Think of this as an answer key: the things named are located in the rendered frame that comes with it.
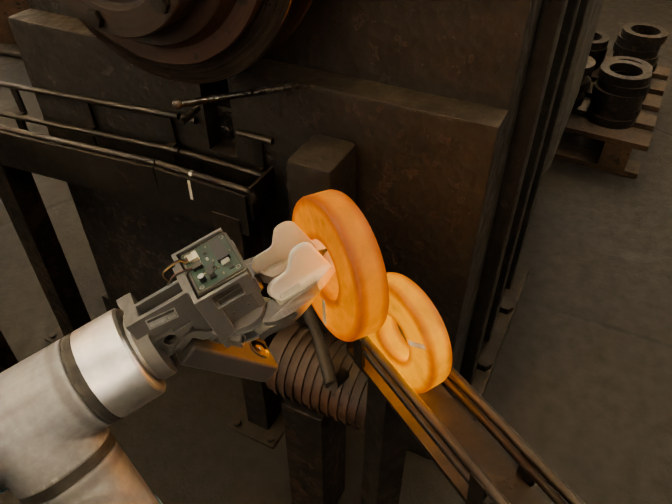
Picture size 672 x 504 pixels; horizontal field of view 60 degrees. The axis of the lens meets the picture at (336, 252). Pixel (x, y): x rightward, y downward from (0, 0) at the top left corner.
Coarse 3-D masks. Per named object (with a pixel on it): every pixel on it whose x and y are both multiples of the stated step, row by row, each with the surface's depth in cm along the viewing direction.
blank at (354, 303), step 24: (336, 192) 57; (312, 216) 57; (336, 216) 54; (360, 216) 54; (336, 240) 54; (360, 240) 53; (336, 264) 55; (360, 264) 52; (384, 264) 53; (336, 288) 62; (360, 288) 52; (384, 288) 54; (336, 312) 59; (360, 312) 54; (384, 312) 55; (336, 336) 61; (360, 336) 57
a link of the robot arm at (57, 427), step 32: (64, 352) 50; (0, 384) 49; (32, 384) 48; (64, 384) 48; (0, 416) 48; (32, 416) 48; (64, 416) 48; (96, 416) 50; (0, 448) 47; (32, 448) 48; (64, 448) 49; (96, 448) 51; (0, 480) 49; (32, 480) 48
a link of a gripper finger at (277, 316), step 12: (312, 288) 55; (288, 300) 55; (300, 300) 55; (312, 300) 56; (276, 312) 54; (288, 312) 54; (300, 312) 55; (264, 324) 54; (276, 324) 54; (288, 324) 54; (264, 336) 54
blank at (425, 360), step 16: (400, 288) 69; (416, 288) 69; (400, 304) 68; (416, 304) 67; (432, 304) 68; (400, 320) 69; (416, 320) 66; (432, 320) 67; (368, 336) 79; (384, 336) 76; (400, 336) 77; (416, 336) 68; (432, 336) 67; (448, 336) 68; (384, 352) 76; (400, 352) 75; (416, 352) 69; (432, 352) 67; (448, 352) 68; (400, 368) 74; (416, 368) 70; (432, 368) 67; (448, 368) 69; (416, 384) 72; (432, 384) 69
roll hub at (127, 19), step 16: (64, 0) 77; (80, 0) 76; (96, 0) 75; (112, 0) 75; (128, 0) 74; (144, 0) 71; (176, 0) 69; (192, 0) 72; (80, 16) 78; (112, 16) 75; (128, 16) 74; (144, 16) 73; (160, 16) 71; (176, 16) 72; (112, 32) 77; (128, 32) 75; (144, 32) 74
